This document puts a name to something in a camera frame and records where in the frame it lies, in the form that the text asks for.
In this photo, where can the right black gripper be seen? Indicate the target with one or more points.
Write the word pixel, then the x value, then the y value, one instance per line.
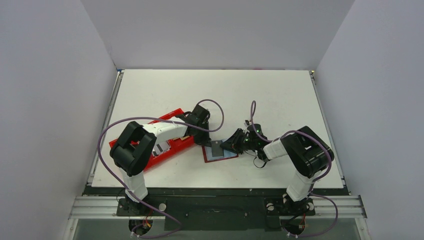
pixel 237 141

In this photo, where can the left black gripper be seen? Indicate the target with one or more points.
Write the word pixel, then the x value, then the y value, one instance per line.
pixel 204 141

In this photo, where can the red leather card holder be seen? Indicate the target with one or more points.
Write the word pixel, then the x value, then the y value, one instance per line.
pixel 207 157

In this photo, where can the dark grey credit card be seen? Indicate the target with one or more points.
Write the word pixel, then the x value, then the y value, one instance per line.
pixel 216 150

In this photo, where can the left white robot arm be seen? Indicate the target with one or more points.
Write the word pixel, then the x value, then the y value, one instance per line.
pixel 134 147

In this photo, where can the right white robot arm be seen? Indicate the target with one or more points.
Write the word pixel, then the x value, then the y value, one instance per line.
pixel 309 154

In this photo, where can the silver striped card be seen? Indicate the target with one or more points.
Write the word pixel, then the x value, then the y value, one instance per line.
pixel 160 148

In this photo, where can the red plastic compartment tray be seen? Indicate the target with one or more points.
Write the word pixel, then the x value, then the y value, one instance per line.
pixel 177 144

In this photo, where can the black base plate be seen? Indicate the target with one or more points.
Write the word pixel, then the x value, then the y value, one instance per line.
pixel 216 209

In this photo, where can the aluminium rail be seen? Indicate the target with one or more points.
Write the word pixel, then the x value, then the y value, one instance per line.
pixel 106 207

